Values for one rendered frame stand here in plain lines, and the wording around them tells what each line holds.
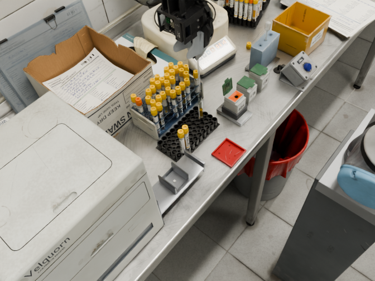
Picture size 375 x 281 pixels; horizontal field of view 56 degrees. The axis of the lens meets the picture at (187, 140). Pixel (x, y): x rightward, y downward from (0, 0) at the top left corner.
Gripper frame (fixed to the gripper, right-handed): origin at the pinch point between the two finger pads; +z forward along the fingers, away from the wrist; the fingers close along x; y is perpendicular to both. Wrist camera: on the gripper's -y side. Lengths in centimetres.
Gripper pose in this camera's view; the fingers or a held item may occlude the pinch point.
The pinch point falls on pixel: (197, 52)
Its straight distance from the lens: 83.6
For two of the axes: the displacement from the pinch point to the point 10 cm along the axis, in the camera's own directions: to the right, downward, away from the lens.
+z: 0.7, 5.8, 8.1
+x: 7.5, 5.1, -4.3
